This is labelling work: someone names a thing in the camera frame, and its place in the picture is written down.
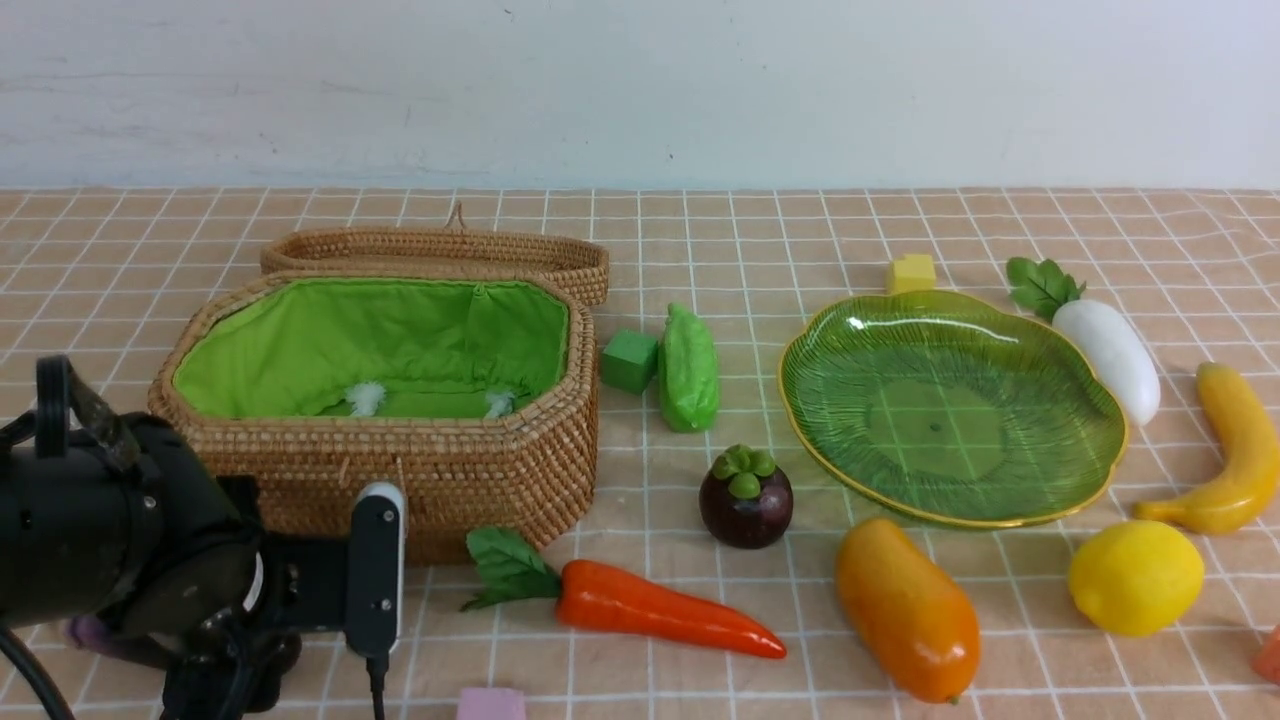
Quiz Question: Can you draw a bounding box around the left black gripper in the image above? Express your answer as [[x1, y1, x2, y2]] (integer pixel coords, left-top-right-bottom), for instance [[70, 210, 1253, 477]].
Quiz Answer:
[[105, 477, 349, 719]]

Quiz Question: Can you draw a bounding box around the purple toy eggplant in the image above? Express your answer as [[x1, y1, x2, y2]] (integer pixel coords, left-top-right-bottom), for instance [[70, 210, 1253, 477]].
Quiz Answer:
[[63, 615, 175, 670]]

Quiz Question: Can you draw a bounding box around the orange toy carrot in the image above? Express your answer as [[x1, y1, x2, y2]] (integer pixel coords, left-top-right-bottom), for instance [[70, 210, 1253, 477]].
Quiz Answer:
[[462, 527, 788, 660]]

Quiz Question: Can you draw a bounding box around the green toy pea pod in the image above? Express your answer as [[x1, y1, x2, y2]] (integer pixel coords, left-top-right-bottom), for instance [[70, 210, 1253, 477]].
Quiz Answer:
[[657, 302, 721, 433]]

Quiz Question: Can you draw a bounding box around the dark purple toy mangosteen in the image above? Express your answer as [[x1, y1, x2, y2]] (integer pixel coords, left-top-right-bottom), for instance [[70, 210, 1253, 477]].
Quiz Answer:
[[699, 445, 794, 550]]

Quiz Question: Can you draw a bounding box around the orange toy mango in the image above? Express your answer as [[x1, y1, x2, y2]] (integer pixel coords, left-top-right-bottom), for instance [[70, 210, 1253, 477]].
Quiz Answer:
[[835, 518, 982, 705]]

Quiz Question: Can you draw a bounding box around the yellow toy lemon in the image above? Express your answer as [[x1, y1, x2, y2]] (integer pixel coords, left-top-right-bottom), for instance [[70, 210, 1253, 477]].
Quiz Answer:
[[1068, 520, 1206, 637]]

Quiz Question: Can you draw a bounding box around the white toy radish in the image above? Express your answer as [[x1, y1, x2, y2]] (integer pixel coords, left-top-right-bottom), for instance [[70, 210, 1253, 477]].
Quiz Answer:
[[1005, 258, 1162, 427]]

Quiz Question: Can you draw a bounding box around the yellow toy banana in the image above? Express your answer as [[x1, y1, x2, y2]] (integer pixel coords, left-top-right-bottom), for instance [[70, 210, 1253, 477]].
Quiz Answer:
[[1133, 363, 1279, 536]]

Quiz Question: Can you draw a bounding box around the left grey black robot arm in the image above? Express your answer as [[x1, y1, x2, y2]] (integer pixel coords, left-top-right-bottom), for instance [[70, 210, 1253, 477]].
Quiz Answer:
[[1, 355, 347, 719]]

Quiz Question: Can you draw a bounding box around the pink foam block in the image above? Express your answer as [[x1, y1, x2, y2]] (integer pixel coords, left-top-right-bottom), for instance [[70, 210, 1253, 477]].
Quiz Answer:
[[454, 687, 529, 720]]

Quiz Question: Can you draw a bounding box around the woven wicker basket green lining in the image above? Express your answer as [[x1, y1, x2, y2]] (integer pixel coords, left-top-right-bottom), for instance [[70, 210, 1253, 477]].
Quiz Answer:
[[148, 270, 602, 568]]

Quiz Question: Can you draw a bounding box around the woven wicker basket lid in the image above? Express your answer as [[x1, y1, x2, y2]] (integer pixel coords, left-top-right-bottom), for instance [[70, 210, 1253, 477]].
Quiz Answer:
[[259, 202, 611, 307]]

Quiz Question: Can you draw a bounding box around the green foam cube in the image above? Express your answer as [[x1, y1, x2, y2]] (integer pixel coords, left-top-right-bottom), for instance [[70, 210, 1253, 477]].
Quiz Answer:
[[599, 329, 660, 396]]

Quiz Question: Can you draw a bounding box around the green leaf-shaped glass plate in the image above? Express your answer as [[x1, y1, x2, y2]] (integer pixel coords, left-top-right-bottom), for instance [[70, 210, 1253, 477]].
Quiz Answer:
[[777, 290, 1129, 530]]

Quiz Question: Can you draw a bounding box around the yellow foam cube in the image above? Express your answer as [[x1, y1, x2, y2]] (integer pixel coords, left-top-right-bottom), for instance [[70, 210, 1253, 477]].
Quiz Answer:
[[884, 254, 937, 295]]

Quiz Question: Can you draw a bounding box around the orange foam block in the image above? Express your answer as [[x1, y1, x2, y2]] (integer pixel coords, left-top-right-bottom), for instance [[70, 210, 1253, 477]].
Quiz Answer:
[[1251, 625, 1280, 685]]

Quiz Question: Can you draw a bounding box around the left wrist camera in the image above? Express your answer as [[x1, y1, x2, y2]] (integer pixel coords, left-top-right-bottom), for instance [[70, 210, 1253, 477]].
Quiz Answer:
[[344, 480, 407, 662]]

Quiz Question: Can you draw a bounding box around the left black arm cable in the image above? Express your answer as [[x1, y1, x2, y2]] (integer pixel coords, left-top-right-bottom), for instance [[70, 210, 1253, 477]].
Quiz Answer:
[[0, 625, 76, 720]]

